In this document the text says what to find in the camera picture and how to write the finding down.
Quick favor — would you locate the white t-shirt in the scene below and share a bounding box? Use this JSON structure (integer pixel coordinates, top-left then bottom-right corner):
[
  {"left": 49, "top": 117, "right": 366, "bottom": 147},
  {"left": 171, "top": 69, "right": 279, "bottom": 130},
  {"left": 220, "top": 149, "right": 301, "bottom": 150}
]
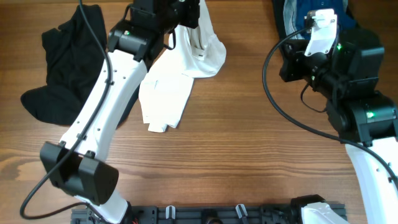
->
[{"left": 139, "top": 0, "right": 226, "bottom": 133}]

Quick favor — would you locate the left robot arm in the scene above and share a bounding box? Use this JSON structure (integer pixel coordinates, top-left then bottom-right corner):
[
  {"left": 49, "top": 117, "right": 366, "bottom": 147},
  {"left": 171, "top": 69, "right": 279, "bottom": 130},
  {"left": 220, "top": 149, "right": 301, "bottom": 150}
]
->
[{"left": 40, "top": 0, "right": 202, "bottom": 223}]

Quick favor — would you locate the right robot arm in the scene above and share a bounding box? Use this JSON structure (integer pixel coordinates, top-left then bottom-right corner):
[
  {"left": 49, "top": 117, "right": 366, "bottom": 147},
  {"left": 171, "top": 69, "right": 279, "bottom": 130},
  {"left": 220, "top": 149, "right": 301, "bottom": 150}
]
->
[{"left": 280, "top": 28, "right": 397, "bottom": 223}]

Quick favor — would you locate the black folded garment under jeans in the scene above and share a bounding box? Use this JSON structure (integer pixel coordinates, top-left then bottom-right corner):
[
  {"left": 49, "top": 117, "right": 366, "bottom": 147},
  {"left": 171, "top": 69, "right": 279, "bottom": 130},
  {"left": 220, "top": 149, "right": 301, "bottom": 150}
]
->
[{"left": 269, "top": 0, "right": 363, "bottom": 54}]

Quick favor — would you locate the black t-shirt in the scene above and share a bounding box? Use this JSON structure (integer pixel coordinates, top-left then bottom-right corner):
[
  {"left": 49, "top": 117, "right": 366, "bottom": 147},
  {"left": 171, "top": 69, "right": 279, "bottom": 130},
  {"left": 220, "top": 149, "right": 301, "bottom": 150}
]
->
[{"left": 20, "top": 4, "right": 141, "bottom": 126}]

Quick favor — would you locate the right black camera cable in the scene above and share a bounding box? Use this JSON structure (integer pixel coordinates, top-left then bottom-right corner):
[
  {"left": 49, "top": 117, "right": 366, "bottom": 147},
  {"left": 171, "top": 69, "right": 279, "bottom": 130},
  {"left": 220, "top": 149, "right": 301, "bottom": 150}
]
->
[{"left": 262, "top": 26, "right": 398, "bottom": 187}]

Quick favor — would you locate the black camera cable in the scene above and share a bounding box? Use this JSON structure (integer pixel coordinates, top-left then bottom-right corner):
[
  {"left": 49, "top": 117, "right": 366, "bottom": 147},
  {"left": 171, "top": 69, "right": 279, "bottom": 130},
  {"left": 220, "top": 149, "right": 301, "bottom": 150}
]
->
[
  {"left": 262, "top": 26, "right": 398, "bottom": 187},
  {"left": 19, "top": 0, "right": 114, "bottom": 224}
]

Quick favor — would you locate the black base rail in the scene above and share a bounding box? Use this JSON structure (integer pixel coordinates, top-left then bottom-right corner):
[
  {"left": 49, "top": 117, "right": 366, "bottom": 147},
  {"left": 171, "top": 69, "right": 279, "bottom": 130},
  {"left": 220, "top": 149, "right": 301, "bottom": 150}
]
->
[{"left": 70, "top": 203, "right": 346, "bottom": 224}]

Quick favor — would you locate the left black camera cable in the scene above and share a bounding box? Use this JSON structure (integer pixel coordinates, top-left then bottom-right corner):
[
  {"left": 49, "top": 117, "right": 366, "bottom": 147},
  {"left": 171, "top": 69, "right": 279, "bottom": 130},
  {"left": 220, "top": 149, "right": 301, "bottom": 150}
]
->
[{"left": 19, "top": 0, "right": 114, "bottom": 224}]

